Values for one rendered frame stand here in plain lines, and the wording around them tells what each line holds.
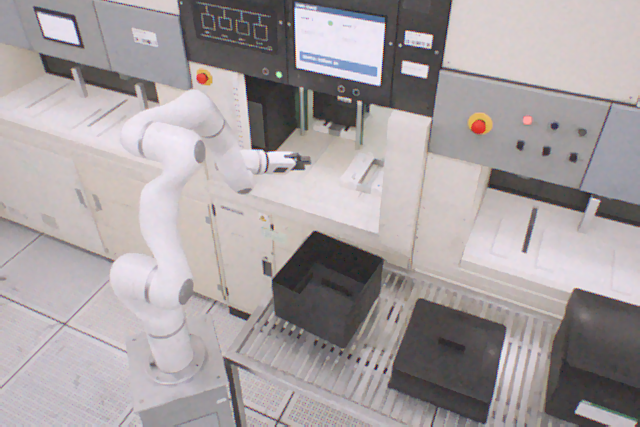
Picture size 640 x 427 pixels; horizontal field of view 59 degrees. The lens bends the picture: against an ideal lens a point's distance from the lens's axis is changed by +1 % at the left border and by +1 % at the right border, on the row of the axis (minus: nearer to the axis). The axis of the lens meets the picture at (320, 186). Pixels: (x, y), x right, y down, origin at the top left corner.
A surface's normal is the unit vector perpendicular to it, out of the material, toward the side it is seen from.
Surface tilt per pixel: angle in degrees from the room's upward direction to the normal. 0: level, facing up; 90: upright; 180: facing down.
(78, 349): 0
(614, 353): 0
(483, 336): 0
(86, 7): 90
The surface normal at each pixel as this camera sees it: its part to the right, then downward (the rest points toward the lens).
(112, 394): 0.00, -0.77
